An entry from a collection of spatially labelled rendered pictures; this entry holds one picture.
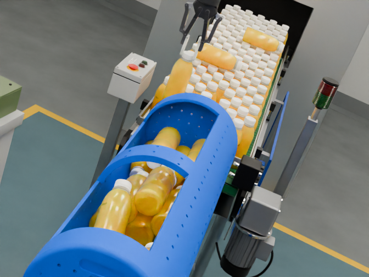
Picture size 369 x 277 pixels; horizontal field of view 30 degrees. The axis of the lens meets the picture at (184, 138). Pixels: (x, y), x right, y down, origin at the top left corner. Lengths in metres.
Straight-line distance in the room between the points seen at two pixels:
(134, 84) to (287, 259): 1.80
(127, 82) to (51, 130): 1.89
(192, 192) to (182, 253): 0.20
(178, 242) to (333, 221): 3.11
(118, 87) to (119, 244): 1.17
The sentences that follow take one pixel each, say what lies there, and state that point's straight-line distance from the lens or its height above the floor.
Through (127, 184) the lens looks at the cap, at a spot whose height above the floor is 1.17.
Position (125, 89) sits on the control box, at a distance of 2.35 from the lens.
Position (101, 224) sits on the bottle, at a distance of 1.48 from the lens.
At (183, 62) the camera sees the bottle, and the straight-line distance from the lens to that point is 2.32.
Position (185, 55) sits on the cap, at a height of 1.21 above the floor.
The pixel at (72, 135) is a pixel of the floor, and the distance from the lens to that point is 4.19.
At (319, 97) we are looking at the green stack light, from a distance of 2.50.
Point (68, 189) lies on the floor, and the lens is 3.67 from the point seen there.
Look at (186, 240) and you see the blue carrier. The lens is 1.42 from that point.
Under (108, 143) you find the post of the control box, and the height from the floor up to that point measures 0.78.
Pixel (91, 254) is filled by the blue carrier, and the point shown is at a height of 1.21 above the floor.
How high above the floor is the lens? 1.95
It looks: 25 degrees down
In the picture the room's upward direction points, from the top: 21 degrees clockwise
